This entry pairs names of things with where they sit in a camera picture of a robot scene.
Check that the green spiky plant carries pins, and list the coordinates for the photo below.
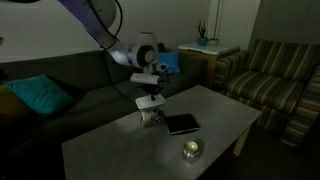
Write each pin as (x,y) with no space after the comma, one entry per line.
(202,30)

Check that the window blinds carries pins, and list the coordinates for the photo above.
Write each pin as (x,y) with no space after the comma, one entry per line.
(286,20)

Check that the teal pillow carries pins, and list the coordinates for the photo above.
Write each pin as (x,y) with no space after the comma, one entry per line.
(40,93)

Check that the candle in glass jar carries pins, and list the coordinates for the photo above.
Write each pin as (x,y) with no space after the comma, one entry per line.
(191,149)

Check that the striped armchair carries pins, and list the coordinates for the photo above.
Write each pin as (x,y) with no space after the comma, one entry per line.
(270,83)

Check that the teal plant pot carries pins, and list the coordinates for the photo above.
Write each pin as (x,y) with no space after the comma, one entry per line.
(202,41)

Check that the small white pot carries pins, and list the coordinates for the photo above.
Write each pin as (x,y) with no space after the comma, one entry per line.
(214,42)

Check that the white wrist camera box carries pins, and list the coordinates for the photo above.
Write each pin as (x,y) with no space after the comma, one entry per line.
(144,80)

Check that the dark patterned sofa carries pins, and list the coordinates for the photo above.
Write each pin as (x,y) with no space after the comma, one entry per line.
(83,93)

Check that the black spiral notebook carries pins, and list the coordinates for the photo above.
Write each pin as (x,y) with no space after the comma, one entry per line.
(181,123)

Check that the mustard pillow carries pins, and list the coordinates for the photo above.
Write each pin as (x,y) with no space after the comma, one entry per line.
(8,106)

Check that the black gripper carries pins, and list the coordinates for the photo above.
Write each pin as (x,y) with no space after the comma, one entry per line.
(153,89)

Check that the clear plastic container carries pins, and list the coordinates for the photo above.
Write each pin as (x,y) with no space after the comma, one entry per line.
(151,118)

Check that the blue pillow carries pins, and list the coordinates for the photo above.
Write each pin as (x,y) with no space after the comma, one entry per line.
(170,61)

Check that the wooden side table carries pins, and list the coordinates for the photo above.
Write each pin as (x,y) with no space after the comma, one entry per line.
(206,65)

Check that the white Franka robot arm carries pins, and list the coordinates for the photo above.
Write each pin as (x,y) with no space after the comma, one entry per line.
(133,55)

